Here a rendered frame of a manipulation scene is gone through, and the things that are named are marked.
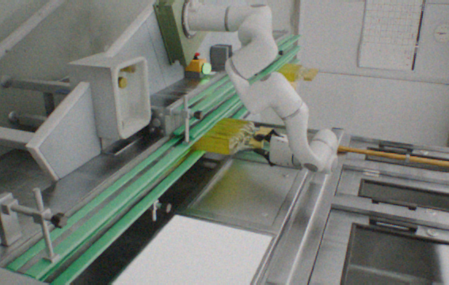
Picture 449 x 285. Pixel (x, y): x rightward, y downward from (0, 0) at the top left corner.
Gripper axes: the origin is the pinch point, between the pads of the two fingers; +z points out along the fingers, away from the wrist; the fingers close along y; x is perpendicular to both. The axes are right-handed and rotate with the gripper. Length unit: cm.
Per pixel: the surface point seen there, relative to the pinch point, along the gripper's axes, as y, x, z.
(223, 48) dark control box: 24, -38, 45
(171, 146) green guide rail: 3.9, 26.8, 17.8
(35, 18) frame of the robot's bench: 40, 26, 92
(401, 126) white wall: -186, -582, 74
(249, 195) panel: -12.7, 14.1, -5.5
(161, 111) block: 14.9, 26.0, 22.1
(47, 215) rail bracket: 15, 85, -4
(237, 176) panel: -12.5, 5.8, 5.2
